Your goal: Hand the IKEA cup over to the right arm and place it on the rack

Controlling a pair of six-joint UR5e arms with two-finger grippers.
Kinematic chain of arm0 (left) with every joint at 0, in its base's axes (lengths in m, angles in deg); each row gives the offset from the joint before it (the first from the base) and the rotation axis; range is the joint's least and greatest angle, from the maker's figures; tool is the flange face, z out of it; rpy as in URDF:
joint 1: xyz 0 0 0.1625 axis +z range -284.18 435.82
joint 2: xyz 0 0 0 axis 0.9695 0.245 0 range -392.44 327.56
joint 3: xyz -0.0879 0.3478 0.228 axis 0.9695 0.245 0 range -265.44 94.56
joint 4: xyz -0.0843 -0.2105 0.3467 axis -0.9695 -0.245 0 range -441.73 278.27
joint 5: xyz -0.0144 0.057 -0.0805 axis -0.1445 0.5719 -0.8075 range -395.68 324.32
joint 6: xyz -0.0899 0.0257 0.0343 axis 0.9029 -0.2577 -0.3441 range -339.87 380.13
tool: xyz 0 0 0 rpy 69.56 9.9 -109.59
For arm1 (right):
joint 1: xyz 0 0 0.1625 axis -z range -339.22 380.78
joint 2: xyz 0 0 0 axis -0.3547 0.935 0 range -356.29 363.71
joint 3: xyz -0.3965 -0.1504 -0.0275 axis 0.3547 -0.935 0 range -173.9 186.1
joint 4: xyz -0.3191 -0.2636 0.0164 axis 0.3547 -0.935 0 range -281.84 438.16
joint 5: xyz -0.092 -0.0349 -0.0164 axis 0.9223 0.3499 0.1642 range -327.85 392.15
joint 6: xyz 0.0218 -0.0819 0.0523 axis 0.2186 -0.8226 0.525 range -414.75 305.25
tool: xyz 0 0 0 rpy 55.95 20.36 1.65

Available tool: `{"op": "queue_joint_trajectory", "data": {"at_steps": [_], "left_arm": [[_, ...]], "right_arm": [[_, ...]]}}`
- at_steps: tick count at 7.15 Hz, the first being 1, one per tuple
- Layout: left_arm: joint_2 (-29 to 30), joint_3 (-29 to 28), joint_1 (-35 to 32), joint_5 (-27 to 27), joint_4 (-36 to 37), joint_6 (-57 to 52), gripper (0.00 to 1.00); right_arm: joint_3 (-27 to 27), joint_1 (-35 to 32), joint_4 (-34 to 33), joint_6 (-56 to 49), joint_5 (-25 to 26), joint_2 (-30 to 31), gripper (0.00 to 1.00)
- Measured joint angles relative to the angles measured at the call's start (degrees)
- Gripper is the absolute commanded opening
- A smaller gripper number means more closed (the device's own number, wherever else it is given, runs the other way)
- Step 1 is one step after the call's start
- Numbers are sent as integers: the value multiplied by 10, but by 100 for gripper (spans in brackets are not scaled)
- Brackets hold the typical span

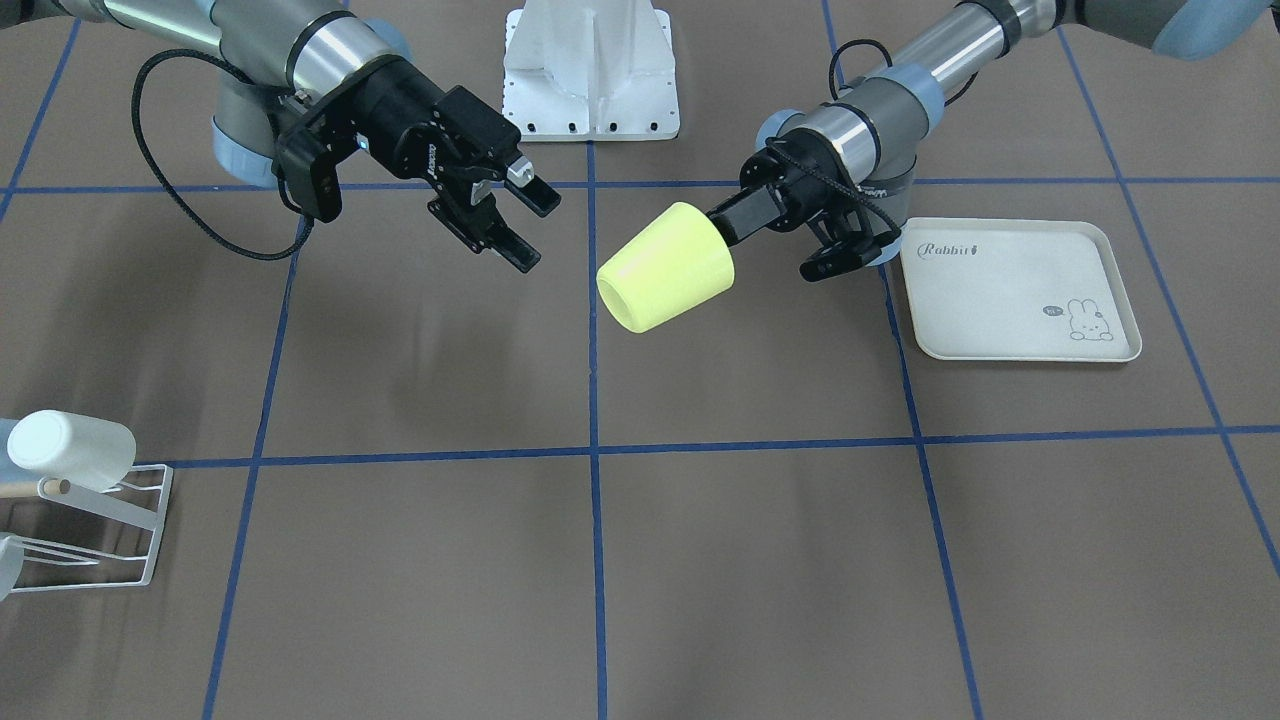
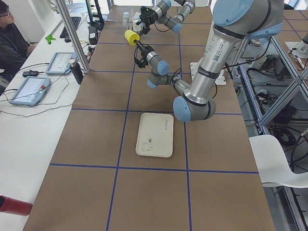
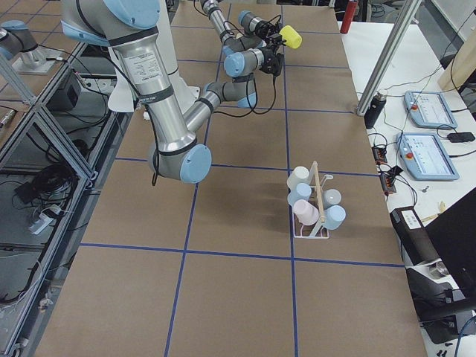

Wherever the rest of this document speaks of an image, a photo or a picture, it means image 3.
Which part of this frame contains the black water bottle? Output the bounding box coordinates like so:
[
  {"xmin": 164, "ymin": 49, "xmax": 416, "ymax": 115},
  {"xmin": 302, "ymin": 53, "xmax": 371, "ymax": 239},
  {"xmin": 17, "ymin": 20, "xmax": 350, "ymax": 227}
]
[{"xmin": 364, "ymin": 91, "xmax": 387, "ymax": 129}]

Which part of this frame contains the black monitor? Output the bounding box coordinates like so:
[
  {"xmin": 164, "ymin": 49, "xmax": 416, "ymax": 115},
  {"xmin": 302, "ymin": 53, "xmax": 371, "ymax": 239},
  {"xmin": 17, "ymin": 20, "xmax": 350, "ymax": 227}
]
[{"xmin": 426, "ymin": 190, "xmax": 476, "ymax": 298}]

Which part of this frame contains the black power adapter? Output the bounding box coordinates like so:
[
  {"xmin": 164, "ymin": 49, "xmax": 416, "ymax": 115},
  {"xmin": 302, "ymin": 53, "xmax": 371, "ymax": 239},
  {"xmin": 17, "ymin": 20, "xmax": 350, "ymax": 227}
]
[{"xmin": 446, "ymin": 132, "xmax": 475, "ymax": 143}]

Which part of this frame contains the white wire cup rack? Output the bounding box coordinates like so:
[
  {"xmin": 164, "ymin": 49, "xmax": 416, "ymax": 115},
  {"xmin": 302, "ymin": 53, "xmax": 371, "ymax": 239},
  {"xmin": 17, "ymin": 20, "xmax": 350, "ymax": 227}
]
[{"xmin": 292, "ymin": 161, "xmax": 333, "ymax": 239}]

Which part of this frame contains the blue plastic cup front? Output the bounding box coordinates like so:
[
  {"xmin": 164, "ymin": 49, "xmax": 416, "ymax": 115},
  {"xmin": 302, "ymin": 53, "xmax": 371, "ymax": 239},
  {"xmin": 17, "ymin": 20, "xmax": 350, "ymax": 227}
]
[{"xmin": 287, "ymin": 183, "xmax": 312, "ymax": 207}]

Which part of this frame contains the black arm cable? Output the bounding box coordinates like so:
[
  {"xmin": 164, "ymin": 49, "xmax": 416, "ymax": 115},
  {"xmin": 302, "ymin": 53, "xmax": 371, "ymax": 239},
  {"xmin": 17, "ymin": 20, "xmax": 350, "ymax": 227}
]
[{"xmin": 211, "ymin": 70, "xmax": 278, "ymax": 117}]

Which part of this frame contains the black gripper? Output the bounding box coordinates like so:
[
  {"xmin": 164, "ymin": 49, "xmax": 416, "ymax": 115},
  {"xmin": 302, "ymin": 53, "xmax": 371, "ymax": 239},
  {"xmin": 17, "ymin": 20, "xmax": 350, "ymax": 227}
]
[
  {"xmin": 256, "ymin": 20, "xmax": 285, "ymax": 43},
  {"xmin": 260, "ymin": 46, "xmax": 284, "ymax": 77}
]

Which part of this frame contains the upper teach pendant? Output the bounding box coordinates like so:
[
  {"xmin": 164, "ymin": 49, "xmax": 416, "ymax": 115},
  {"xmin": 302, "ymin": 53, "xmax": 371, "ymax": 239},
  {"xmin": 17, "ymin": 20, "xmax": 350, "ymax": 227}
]
[{"xmin": 404, "ymin": 91, "xmax": 457, "ymax": 129}]

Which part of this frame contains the pale green plastic cup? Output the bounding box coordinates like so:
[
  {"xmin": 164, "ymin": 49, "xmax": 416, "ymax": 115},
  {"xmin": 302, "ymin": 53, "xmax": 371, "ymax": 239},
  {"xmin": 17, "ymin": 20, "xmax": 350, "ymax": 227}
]
[{"xmin": 286, "ymin": 166, "xmax": 309, "ymax": 190}]

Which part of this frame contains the light blue cup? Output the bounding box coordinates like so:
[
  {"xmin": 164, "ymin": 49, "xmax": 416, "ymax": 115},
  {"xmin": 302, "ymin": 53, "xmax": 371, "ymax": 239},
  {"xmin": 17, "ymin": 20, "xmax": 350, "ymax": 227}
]
[{"xmin": 324, "ymin": 205, "xmax": 347, "ymax": 231}]

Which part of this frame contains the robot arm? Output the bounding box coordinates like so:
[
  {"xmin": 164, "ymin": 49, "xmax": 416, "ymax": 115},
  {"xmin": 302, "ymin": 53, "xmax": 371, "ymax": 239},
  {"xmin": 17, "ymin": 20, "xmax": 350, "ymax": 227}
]
[
  {"xmin": 62, "ymin": 1, "xmax": 289, "ymax": 184},
  {"xmin": 199, "ymin": 0, "xmax": 286, "ymax": 54}
]

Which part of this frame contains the black computer box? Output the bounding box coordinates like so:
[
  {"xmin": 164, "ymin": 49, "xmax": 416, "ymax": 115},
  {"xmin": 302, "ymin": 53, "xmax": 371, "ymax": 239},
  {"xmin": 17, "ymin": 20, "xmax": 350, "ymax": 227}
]
[{"xmin": 390, "ymin": 206, "xmax": 440, "ymax": 267}]

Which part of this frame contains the lower teach pendant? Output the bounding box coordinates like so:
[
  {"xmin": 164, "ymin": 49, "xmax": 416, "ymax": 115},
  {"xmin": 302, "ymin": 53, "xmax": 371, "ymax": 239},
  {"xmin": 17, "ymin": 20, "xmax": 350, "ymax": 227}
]
[{"xmin": 396, "ymin": 132, "xmax": 460, "ymax": 181}]

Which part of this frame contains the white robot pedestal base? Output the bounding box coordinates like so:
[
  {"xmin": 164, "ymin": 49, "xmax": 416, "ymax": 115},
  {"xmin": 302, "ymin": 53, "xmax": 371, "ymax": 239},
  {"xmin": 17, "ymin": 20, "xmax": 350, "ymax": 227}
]
[{"xmin": 107, "ymin": 0, "xmax": 202, "ymax": 123}]

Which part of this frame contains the red bottle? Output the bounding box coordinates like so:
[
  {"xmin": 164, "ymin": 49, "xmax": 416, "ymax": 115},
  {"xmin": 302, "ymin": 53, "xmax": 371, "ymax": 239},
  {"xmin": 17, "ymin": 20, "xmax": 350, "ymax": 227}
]
[{"xmin": 340, "ymin": 0, "xmax": 358, "ymax": 34}]

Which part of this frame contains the grey plastic cup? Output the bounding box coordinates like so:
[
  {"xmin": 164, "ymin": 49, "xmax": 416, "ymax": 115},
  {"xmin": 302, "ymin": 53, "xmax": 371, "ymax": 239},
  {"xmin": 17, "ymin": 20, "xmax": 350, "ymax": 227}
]
[{"xmin": 322, "ymin": 189, "xmax": 342, "ymax": 209}]

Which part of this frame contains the pink plastic cup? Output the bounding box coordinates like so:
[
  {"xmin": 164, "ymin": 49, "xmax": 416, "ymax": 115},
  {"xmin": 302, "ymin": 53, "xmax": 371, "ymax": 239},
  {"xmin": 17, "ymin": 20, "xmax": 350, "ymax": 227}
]
[{"xmin": 292, "ymin": 199, "xmax": 320, "ymax": 226}]

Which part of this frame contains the aluminium frame post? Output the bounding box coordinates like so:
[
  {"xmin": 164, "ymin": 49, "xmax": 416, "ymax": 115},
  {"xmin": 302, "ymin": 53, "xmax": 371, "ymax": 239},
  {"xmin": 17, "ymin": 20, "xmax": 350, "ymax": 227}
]
[{"xmin": 356, "ymin": 0, "xmax": 422, "ymax": 116}]

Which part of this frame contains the teach pendant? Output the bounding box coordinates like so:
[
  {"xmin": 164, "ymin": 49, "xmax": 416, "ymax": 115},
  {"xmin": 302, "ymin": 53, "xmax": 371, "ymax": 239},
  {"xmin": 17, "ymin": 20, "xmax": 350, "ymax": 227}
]
[
  {"xmin": 404, "ymin": 91, "xmax": 457, "ymax": 129},
  {"xmin": 396, "ymin": 132, "xmax": 460, "ymax": 181}
]

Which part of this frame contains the yellow plastic cup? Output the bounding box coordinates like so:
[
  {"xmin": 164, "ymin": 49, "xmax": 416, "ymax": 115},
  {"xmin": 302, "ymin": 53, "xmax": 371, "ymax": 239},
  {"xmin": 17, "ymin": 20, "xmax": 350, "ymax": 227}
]
[{"xmin": 279, "ymin": 25, "xmax": 303, "ymax": 50}]

